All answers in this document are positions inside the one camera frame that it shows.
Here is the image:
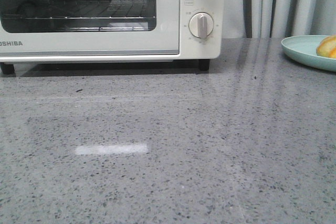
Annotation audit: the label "metal oven wire rack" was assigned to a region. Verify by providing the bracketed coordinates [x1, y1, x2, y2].
[1, 0, 156, 21]

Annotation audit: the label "glass oven door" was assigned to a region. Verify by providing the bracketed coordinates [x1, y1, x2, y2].
[1, 0, 180, 59]

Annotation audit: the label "light green plate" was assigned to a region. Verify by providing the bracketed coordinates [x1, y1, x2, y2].
[281, 35, 335, 72]

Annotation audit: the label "white toaster oven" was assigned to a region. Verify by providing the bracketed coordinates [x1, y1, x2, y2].
[1, 0, 224, 74]

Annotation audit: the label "lower beige oven knob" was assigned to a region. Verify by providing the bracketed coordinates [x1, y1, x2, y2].
[188, 12, 214, 39]

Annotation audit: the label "striped croissant bread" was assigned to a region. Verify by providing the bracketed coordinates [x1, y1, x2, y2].
[316, 35, 336, 59]

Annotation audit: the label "grey curtain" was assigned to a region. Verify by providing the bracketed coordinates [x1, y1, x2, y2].
[223, 0, 335, 38]

